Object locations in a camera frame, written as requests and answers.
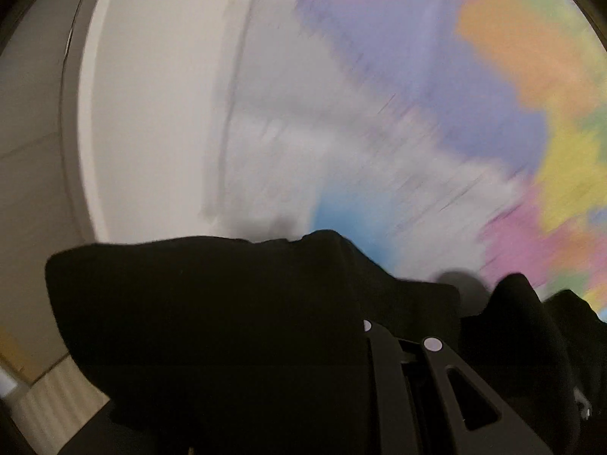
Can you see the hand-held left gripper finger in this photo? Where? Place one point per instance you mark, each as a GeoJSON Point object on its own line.
{"type": "Point", "coordinates": [434, 369]}

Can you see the colourful wall map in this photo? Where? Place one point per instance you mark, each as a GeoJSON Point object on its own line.
{"type": "Point", "coordinates": [427, 80]}

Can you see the black button coat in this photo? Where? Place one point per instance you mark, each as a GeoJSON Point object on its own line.
{"type": "Point", "coordinates": [213, 331]}

